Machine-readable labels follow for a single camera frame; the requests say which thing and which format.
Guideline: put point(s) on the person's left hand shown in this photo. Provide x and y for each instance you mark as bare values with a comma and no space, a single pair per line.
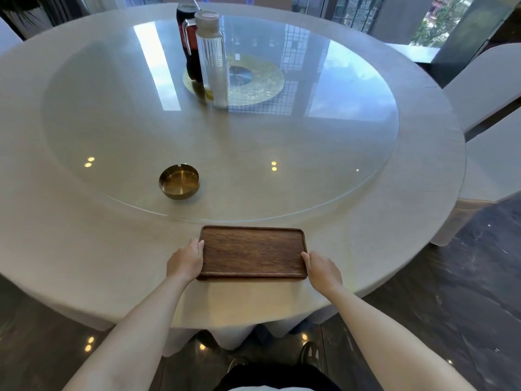
184,261

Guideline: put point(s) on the person's right hand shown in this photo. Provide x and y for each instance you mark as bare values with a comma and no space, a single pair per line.
323,271

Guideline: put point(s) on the person's left thumb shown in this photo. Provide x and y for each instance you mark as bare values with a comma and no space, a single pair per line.
200,247

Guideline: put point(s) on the person's right thumb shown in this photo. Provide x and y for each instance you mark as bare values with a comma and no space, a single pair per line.
306,260

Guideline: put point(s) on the brown wooden tray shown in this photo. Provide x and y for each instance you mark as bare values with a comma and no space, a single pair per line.
252,253

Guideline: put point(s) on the person's left forearm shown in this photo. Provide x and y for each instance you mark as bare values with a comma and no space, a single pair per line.
130,337

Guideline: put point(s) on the person's right forearm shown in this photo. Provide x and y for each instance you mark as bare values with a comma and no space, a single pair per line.
390,342

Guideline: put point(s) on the gold metal ashtray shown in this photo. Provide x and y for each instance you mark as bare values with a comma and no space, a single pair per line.
179,182

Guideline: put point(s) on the beige tablecloth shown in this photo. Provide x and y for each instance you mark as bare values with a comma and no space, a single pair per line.
228,166

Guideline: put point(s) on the person's right shoe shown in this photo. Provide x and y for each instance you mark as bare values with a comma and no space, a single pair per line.
311,354

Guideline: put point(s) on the person's shoe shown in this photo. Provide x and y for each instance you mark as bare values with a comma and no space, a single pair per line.
311,354
236,362

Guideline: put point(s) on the person's left shoe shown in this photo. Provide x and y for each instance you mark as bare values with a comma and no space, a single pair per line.
236,362

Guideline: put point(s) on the person's black shorts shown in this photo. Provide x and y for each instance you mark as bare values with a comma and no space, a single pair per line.
276,378

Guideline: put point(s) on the round glass turntable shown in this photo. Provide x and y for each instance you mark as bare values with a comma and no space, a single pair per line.
219,118

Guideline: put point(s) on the gold turntable base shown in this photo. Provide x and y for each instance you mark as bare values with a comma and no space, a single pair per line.
250,83

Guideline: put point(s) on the clear glass water bottle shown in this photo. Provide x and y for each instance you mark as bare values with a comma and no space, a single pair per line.
211,56

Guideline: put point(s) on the white covered chair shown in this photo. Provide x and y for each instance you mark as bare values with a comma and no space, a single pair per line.
484,83
482,175

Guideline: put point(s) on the dark soda bottle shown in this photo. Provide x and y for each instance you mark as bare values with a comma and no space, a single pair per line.
188,40

